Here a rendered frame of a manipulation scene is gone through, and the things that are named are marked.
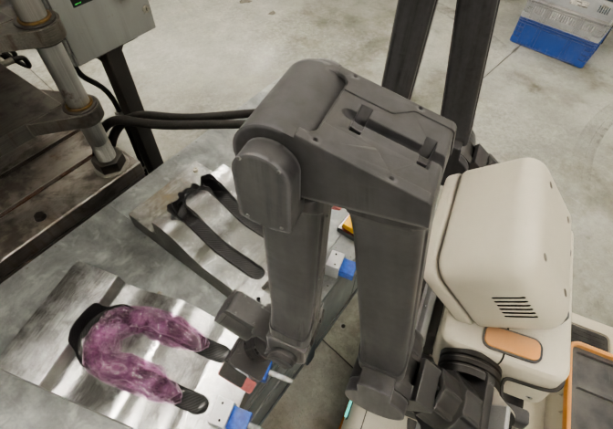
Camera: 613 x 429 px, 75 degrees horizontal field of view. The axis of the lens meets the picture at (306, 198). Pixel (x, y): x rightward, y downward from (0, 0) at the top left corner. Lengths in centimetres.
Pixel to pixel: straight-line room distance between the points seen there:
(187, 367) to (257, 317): 39
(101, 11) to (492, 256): 123
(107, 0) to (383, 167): 126
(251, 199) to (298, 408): 159
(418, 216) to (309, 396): 161
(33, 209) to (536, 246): 133
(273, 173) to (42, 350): 88
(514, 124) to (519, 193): 252
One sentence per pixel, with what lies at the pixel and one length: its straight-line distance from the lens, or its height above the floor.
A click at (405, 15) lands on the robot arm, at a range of 67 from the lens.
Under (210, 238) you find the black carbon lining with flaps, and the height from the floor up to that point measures 89.
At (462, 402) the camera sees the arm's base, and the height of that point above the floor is 123.
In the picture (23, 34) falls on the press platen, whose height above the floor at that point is 128.
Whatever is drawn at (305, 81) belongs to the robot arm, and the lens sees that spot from 27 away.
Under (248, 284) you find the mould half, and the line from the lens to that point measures 100.
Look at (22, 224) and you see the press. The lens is 146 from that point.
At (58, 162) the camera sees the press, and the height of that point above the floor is 78.
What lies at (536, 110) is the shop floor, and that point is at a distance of 330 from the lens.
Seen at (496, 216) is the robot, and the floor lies 137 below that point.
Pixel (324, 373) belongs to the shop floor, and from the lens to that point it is 185.
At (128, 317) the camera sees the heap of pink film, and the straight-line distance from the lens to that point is 103.
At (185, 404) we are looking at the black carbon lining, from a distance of 98.
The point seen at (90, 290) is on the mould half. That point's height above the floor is 91.
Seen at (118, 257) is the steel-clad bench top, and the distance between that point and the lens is 124.
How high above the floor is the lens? 178
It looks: 51 degrees down
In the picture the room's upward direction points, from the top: 2 degrees clockwise
